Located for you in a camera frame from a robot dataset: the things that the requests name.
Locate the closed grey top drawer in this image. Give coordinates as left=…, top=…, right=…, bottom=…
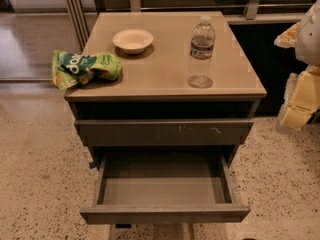
left=75, top=119, right=253, bottom=147

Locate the green chip bag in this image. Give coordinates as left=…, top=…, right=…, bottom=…
left=52, top=50, right=122, bottom=90

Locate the white paper bowl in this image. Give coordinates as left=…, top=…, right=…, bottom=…
left=113, top=29, right=154, bottom=55

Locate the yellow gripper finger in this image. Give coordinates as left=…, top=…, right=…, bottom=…
left=274, top=22, right=300, bottom=48
left=279, top=65, right=320, bottom=130

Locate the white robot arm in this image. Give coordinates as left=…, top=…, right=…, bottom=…
left=274, top=0, right=320, bottom=134

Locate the clear plastic water bottle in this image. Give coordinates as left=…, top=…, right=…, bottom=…
left=187, top=15, right=216, bottom=88

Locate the blue tape piece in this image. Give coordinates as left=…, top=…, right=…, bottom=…
left=89, top=161, right=96, bottom=169

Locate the grey drawer cabinet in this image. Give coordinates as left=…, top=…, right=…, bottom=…
left=65, top=12, right=266, bottom=240

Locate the open grey middle drawer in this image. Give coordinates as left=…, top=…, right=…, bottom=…
left=80, top=152, right=250, bottom=224

